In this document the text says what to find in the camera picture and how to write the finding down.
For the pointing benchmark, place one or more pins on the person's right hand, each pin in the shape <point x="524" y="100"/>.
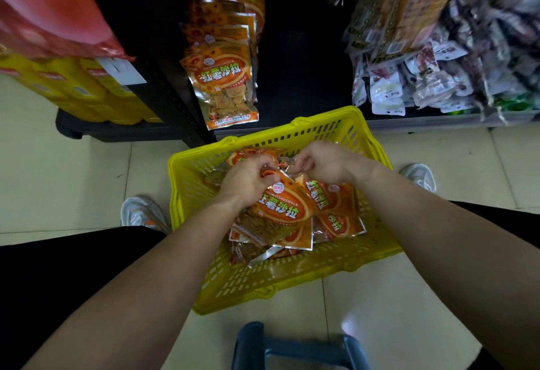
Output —
<point x="331" y="163"/>

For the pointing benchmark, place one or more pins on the person's left hand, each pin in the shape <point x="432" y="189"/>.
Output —
<point x="242" y="182"/>

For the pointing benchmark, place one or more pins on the person's left fingers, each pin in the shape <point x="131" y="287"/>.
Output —
<point x="265" y="167"/>

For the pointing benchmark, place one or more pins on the person's right fingers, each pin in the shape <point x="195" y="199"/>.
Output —
<point x="306" y="163"/>

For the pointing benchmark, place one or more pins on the orange snack packet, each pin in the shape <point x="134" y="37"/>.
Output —
<point x="282" y="209"/>

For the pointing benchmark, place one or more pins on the person's left forearm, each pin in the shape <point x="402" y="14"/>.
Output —
<point x="147" y="289"/>

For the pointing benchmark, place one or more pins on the person's right forearm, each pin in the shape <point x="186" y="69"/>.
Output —
<point x="443" y="247"/>

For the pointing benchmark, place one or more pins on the pile of orange packets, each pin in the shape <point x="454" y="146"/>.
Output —
<point x="335" y="213"/>

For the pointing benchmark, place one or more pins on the black display shelf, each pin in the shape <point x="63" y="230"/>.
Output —
<point x="295" y="66"/>

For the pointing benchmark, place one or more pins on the hanging row of orange bags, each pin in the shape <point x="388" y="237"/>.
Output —
<point x="221" y="70"/>

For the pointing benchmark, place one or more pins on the yellow plastic shopping basket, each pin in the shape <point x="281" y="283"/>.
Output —
<point x="236" y="277"/>

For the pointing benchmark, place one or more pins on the white right shoe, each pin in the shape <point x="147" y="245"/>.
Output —
<point x="419" y="175"/>

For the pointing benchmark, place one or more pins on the white shoe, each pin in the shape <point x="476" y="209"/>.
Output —
<point x="143" y="213"/>
<point x="419" y="175"/>

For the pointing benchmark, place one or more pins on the white left shoe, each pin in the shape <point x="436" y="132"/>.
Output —
<point x="143" y="213"/>

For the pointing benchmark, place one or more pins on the pile of clear white packets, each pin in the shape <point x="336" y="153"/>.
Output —
<point x="426" y="82"/>

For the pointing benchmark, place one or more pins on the grey shelf board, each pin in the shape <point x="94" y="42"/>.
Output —
<point x="447" y="120"/>

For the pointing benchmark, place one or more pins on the white price tag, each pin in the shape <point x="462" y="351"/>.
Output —
<point x="122" y="71"/>

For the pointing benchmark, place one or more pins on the bundle of gold strip packets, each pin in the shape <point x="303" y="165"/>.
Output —
<point x="400" y="6"/>

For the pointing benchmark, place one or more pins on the blue plastic stool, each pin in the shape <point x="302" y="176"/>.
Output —
<point x="295" y="350"/>

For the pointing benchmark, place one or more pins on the stack of yellow packets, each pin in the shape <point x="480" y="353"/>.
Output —
<point x="84" y="91"/>

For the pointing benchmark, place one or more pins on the green packets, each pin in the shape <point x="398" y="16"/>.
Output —
<point x="512" y="104"/>

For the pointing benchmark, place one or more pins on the black trousers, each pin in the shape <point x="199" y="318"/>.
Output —
<point x="42" y="281"/>

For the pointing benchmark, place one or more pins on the red shiny packets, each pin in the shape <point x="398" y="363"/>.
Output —
<point x="50" y="6"/>

